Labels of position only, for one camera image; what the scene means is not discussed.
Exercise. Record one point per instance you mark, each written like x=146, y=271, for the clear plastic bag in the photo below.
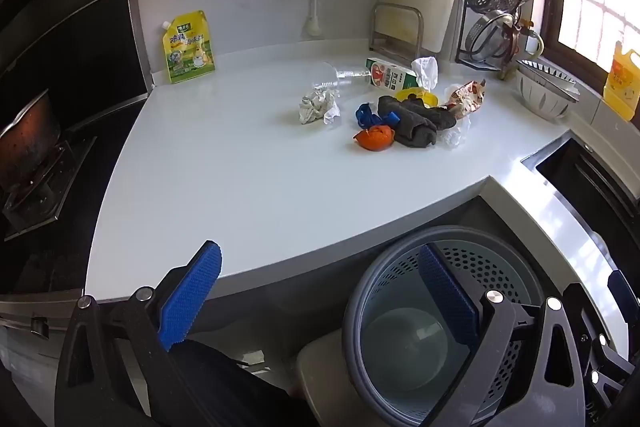
x=456, y=134

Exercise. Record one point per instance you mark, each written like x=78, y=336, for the beige stool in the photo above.
x=320, y=372

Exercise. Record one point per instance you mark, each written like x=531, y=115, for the glass pot lid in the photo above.
x=487, y=37

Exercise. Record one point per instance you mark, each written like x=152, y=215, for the red and white snack wrapper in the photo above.
x=467, y=99

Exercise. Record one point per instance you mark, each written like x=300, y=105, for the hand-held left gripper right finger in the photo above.
x=450, y=297

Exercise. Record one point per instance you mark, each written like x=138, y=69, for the yellow small bowl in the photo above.
x=417, y=96

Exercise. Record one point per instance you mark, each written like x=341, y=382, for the black kitchen sink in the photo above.
x=590, y=172

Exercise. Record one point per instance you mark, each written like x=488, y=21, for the grey perforated trash bin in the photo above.
x=400, y=342

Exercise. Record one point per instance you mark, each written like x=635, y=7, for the white paper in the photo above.
x=317, y=104

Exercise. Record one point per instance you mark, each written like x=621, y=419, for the black range hood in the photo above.
x=75, y=32

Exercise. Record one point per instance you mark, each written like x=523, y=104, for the person's dark pants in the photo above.
x=225, y=387

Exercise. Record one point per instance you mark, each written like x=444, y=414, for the white tissue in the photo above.
x=425, y=69

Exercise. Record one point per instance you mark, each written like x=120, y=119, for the green and white milk carton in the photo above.
x=390, y=74

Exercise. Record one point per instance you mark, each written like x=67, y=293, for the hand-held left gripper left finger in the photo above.
x=192, y=292

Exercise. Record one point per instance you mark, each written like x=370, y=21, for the white patterned bowl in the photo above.
x=545, y=72

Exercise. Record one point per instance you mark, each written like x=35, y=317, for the metal cutting board rack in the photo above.
x=392, y=43

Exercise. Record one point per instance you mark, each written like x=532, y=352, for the yellow oil bottle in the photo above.
x=622, y=82

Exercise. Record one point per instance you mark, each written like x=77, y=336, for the black gas stove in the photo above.
x=45, y=212

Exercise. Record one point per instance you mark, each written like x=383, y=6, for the yellow spout pouch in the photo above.
x=187, y=52

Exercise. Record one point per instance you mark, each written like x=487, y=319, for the brown jug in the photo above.
x=511, y=42

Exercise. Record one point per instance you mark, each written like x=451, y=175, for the blue and white bottle brush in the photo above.
x=313, y=14

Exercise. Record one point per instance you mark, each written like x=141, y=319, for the black wok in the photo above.
x=30, y=142

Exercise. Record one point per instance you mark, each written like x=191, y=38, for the orange peel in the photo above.
x=372, y=138

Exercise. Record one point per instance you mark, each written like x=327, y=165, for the white colander bowl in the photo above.
x=542, y=99

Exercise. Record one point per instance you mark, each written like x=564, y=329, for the grey towel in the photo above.
x=415, y=122

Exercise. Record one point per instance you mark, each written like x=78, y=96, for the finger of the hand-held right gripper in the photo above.
x=582, y=309
x=619, y=289

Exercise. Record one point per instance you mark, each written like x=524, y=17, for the clear plastic bottle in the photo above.
x=345, y=77

